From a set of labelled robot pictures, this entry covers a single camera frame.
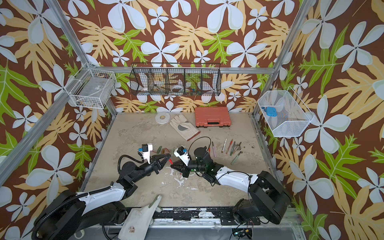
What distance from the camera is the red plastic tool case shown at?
3.61 ft

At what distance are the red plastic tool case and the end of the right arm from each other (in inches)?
16.9

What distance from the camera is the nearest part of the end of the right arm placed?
70 centimetres
